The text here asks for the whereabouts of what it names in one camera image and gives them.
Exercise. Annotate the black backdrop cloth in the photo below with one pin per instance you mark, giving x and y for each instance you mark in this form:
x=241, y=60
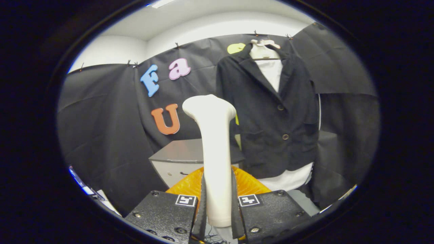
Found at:
x=101, y=135

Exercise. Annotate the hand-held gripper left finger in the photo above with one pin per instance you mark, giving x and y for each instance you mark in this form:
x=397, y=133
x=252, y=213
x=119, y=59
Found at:
x=202, y=217

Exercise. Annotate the grey drawer cabinet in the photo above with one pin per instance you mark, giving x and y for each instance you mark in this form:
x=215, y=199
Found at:
x=183, y=152

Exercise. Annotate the cardboard box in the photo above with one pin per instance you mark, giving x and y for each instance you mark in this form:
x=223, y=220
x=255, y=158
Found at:
x=346, y=194

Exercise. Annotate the black jacket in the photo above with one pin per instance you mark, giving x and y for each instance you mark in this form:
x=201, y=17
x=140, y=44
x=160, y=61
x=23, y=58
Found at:
x=278, y=118

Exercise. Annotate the white mannequin torso on stand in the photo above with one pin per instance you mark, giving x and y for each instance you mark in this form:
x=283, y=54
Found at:
x=271, y=73

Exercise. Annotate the white and blue equipment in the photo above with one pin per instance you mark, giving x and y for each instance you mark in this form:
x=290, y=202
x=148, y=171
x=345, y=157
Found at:
x=108, y=205

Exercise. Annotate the white garment steamer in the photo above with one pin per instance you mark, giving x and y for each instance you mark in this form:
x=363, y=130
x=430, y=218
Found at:
x=217, y=152

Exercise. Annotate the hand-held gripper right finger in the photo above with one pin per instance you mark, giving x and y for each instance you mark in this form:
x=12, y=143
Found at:
x=235, y=217

